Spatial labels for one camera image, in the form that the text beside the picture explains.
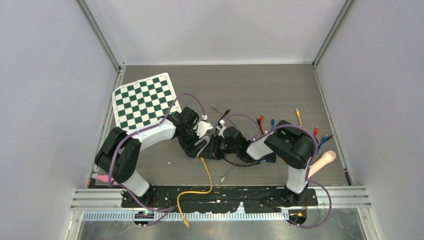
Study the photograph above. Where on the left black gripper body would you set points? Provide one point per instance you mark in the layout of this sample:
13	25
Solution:
192	135

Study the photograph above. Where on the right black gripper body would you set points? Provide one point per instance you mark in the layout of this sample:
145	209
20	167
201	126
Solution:
231	149

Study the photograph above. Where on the white router box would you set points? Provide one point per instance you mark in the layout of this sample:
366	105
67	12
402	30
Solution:
201	144

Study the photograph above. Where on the black network switch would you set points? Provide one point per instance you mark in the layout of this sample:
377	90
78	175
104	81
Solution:
269	158

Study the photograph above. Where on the green white chessboard mat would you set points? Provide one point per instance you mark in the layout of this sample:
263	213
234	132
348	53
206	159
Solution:
142	102

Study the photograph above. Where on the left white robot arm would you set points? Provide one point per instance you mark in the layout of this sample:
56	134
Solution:
120	151

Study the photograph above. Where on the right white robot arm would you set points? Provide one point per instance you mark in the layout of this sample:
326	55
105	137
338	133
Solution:
289	142

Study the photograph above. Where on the pink cylinder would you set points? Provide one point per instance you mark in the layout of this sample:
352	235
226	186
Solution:
105	179

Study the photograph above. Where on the beige cylinder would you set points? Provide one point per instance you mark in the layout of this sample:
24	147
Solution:
326	158

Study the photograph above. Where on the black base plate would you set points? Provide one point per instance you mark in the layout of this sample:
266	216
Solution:
217	200

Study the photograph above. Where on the slotted cable duct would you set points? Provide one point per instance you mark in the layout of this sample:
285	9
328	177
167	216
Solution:
133	215

